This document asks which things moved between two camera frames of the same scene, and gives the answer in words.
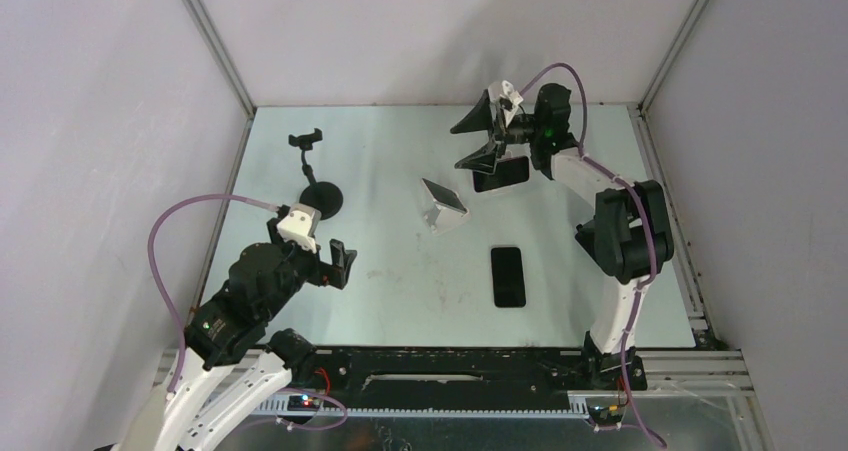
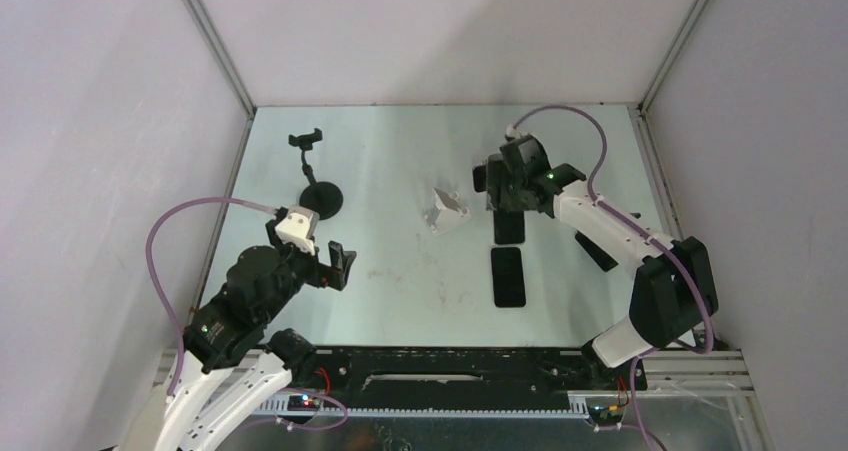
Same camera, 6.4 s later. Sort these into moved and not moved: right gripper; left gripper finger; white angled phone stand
Moved: right gripper
Not moved: white angled phone stand; left gripper finger
